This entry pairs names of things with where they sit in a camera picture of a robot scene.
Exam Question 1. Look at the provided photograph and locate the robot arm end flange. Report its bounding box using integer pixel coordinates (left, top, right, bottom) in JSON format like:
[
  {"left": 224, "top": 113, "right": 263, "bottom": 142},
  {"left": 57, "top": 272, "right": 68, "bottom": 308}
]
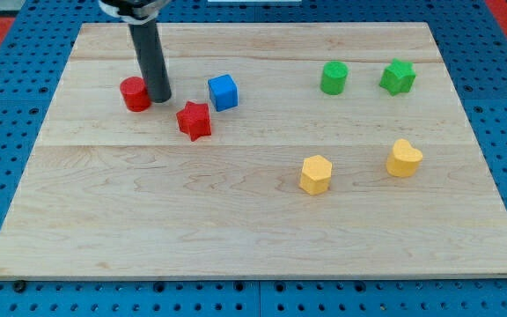
[{"left": 98, "top": 0, "right": 172, "bottom": 25}]

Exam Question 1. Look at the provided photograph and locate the wooden board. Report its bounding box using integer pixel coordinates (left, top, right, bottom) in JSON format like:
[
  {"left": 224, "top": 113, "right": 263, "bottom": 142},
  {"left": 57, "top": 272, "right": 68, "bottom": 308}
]
[{"left": 0, "top": 22, "right": 507, "bottom": 281}]

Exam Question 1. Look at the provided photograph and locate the red star block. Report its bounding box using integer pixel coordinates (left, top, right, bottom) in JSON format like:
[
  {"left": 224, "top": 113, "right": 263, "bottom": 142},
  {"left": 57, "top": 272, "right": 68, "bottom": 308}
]
[{"left": 176, "top": 101, "right": 211, "bottom": 142}]

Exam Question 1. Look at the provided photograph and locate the blue cube block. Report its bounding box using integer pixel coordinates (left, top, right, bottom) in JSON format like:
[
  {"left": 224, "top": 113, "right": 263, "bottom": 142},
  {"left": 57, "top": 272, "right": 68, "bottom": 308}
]
[{"left": 208, "top": 74, "right": 239, "bottom": 112}]

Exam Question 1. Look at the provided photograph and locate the green star block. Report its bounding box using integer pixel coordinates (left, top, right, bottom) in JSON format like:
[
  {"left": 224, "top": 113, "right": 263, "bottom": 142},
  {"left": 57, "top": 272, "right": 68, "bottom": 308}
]
[{"left": 379, "top": 58, "right": 416, "bottom": 96}]

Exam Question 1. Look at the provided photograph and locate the yellow hexagon block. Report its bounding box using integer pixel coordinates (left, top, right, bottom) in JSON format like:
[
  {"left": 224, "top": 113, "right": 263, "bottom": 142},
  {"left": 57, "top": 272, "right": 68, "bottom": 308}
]
[{"left": 299, "top": 155, "right": 333, "bottom": 195}]

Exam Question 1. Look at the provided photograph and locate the green cylinder block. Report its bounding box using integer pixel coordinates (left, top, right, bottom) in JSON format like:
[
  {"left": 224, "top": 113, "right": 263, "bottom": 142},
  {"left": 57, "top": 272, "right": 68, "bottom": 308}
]
[{"left": 320, "top": 61, "right": 349, "bottom": 95}]

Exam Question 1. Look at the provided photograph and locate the red cylinder block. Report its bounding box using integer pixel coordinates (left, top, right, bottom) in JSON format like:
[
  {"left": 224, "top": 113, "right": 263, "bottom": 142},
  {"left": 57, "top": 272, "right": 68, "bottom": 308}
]
[{"left": 120, "top": 77, "right": 151, "bottom": 112}]

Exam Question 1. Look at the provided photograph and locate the yellow heart block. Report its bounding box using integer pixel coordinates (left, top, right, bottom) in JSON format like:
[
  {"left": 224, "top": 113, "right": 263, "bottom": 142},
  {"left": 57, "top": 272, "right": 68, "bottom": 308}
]
[{"left": 386, "top": 138, "right": 423, "bottom": 178}]

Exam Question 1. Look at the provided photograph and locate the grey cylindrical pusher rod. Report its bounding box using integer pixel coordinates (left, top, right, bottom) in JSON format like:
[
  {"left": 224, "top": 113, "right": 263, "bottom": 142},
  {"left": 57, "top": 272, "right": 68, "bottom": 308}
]
[{"left": 129, "top": 20, "right": 172, "bottom": 103}]

